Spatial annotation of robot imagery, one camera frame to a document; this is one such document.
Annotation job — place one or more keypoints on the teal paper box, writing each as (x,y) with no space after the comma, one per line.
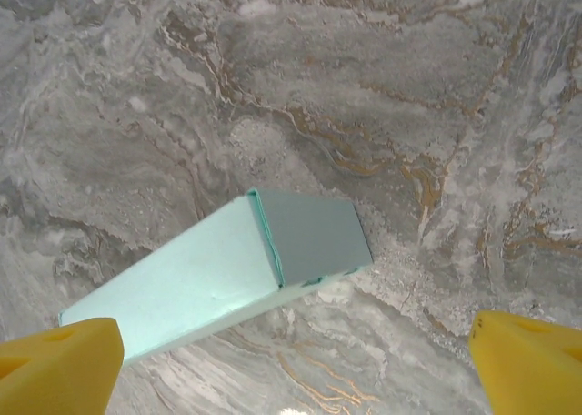
(204,269)

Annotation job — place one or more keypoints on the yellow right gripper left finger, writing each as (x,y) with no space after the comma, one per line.
(54,369)

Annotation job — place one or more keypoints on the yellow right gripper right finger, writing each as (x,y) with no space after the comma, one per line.
(532,369)

